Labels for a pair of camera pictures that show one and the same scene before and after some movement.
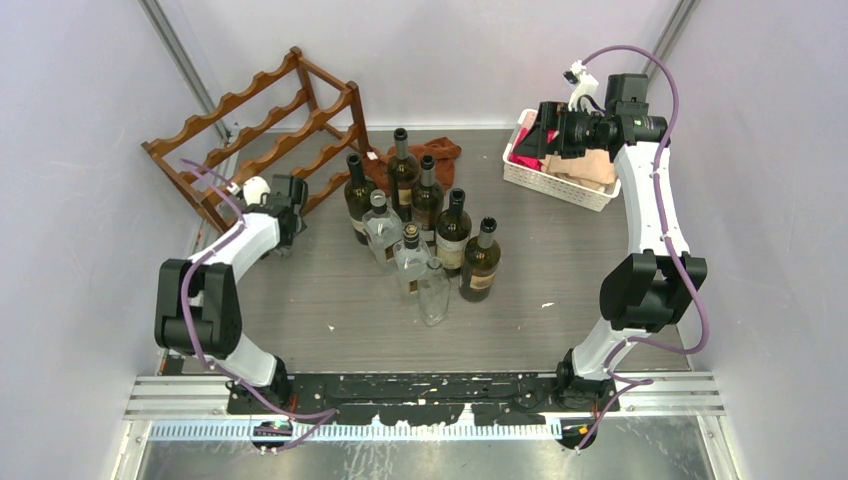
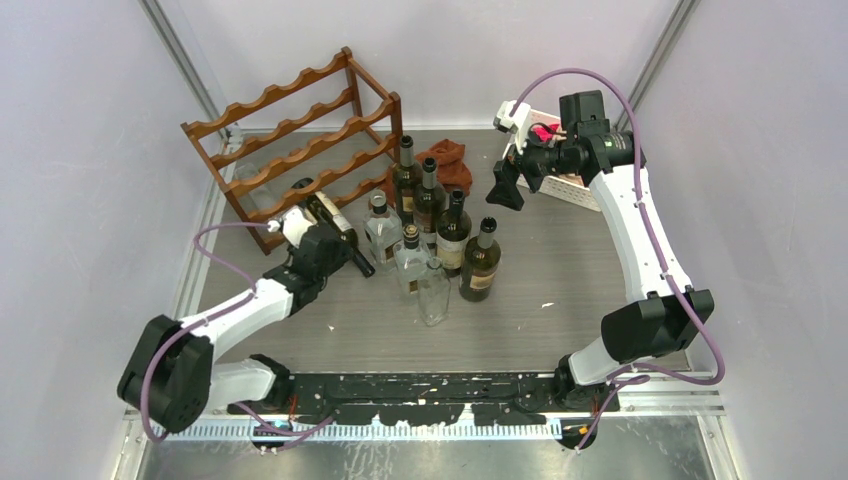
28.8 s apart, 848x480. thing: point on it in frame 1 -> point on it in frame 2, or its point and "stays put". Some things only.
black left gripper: x=282 y=244 -> x=341 y=256
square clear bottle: x=383 y=229 stays put
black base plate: x=423 y=401 stays put
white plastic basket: x=569 y=189 stays put
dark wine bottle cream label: x=480 y=265 stays put
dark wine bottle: x=357 y=196 -> x=324 y=212
